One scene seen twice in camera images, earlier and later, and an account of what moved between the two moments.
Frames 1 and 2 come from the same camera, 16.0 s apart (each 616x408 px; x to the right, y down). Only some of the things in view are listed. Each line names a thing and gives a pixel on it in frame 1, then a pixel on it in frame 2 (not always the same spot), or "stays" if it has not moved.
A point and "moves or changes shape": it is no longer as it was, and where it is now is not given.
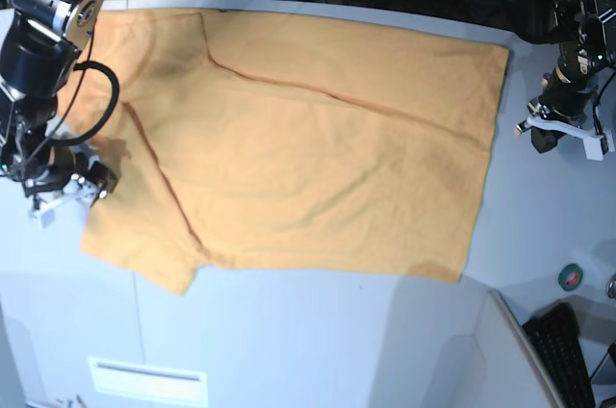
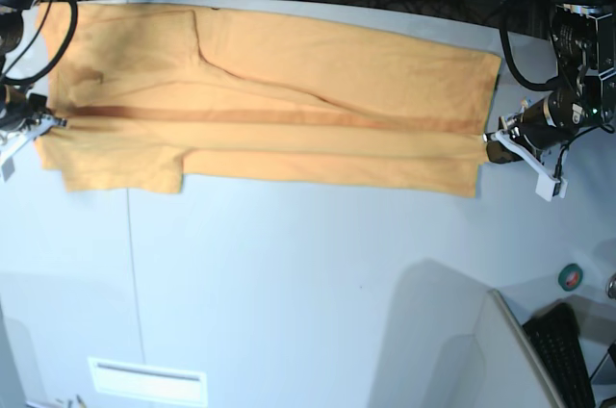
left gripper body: x=64 y=167 to x=28 y=114
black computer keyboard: x=553 y=332 stays
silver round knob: x=610 y=289 stays
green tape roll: x=570 y=276 stays
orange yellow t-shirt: x=253 y=142 moves or changes shape
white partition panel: x=453 y=344 stays
